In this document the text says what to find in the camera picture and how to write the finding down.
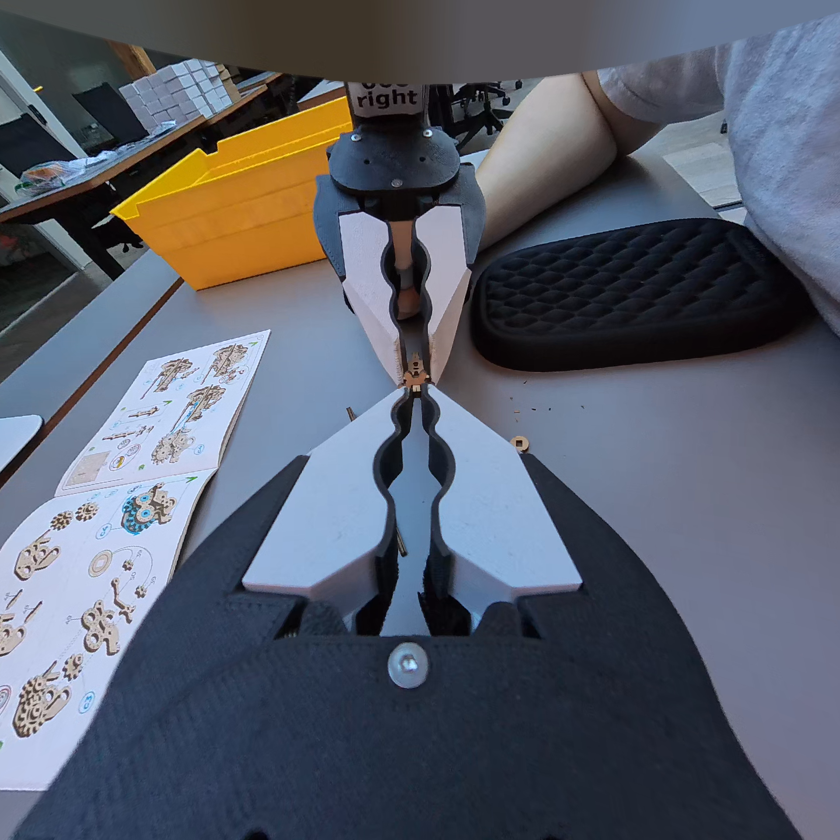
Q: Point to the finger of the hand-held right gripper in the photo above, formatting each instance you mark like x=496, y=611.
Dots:
x=449, y=262
x=364, y=275

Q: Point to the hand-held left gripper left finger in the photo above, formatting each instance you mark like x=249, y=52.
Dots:
x=321, y=525

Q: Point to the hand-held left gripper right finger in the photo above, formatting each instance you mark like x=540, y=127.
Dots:
x=505, y=525

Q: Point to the small wooden gear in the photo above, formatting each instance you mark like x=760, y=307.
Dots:
x=417, y=379

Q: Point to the person's right forearm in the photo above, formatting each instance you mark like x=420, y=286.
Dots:
x=544, y=151

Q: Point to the background desk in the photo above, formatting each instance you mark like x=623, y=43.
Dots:
x=131, y=164

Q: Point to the long flat wooden stick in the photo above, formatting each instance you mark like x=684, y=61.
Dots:
x=401, y=548

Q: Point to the black office chair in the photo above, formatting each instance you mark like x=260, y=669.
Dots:
x=479, y=108

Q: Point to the yellow plastic bin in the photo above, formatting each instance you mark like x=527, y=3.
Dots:
x=229, y=216

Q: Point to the black honeycomb cushion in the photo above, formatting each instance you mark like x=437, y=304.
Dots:
x=636, y=295

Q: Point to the assembly instruction booklet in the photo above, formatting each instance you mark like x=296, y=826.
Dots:
x=98, y=558

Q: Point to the stack of white boxes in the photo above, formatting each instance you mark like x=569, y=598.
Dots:
x=174, y=95

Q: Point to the black mesh chair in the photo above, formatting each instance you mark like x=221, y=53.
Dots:
x=33, y=144
x=108, y=115

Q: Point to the wooden document stand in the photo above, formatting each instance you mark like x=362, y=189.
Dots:
x=16, y=439

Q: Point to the clear plastic bag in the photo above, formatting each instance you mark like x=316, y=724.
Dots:
x=49, y=177

